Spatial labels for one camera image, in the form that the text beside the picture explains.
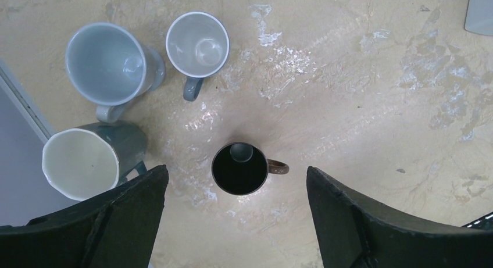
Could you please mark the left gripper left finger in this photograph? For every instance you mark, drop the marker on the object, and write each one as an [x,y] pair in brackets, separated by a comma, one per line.
[117,228]

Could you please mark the aluminium frame rail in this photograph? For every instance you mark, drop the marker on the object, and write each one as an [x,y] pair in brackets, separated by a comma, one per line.
[25,104]

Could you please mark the grey blue small mug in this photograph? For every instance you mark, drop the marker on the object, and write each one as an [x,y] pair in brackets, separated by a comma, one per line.
[198,46]

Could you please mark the teal cream mug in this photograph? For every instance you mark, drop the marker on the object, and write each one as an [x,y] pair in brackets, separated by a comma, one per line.
[85,161]

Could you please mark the light blue large mug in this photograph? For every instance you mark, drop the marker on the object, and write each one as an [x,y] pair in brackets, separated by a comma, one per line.
[108,66]

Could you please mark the brown dark mug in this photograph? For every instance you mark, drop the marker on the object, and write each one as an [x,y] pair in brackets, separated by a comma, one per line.
[240,168]

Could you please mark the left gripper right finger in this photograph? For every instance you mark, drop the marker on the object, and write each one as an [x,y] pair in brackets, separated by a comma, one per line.
[355,230]

